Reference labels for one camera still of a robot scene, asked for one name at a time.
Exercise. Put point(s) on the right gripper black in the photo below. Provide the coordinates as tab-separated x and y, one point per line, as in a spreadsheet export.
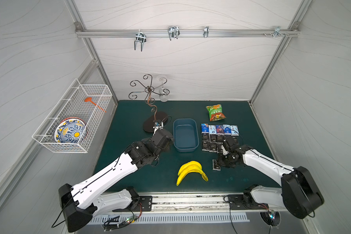
225	145

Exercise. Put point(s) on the aluminium top rail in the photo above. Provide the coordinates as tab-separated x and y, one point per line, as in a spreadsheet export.
184	33

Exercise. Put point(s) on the white blue tissue pack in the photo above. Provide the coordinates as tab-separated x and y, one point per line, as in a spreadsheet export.
234	130

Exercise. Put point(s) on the aluminium rail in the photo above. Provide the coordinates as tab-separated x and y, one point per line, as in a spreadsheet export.
169	202
184	33

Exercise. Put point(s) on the blue yellow patterned plate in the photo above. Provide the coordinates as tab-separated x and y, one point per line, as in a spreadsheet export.
70	130

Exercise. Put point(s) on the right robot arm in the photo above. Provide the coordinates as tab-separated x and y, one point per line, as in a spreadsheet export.
297	191

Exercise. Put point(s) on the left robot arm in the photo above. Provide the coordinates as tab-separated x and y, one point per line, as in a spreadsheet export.
76	218

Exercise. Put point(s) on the white wire basket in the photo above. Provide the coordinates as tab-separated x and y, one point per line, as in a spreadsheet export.
72	105

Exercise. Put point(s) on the green snack bag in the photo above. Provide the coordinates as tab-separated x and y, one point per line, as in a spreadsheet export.
215	113

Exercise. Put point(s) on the metal double hook left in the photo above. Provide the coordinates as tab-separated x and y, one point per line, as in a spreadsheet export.
140	39

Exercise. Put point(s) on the metal bracket hook right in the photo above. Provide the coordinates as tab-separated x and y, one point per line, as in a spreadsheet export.
276	33

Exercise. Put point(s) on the yellow banana bunch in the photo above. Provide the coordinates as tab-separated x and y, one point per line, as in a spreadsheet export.
190	167

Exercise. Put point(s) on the small metal hook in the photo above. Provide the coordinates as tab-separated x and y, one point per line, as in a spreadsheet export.
206	32

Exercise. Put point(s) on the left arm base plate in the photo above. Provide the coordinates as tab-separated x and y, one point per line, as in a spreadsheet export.
141	203

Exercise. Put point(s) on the metal double hook middle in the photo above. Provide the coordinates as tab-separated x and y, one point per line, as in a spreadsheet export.
173	32

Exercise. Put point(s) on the metal scroll stand dark base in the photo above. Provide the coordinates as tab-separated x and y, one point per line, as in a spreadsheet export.
150	92

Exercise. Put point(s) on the aluminium front rail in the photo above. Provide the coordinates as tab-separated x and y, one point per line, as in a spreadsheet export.
169	202

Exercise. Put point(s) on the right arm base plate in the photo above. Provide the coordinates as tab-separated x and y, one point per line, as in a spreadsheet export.
237	201

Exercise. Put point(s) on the clear glass cup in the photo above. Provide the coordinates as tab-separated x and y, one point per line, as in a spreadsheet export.
163	92

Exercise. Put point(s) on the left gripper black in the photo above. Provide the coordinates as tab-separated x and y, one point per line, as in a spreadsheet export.
165	135

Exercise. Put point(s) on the metal double hook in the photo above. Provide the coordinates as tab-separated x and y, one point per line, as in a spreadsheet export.
140	39
173	32

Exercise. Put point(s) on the black Face tissue pack front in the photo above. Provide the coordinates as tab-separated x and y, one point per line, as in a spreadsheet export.
213	147

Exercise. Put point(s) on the black Face tissue pack back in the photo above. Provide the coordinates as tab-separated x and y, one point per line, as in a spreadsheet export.
219	138

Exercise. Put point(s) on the orange plastic spoon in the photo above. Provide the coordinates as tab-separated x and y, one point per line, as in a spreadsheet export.
89	99

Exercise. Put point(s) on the teal plastic storage box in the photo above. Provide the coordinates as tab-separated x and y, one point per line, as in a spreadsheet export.
186	138

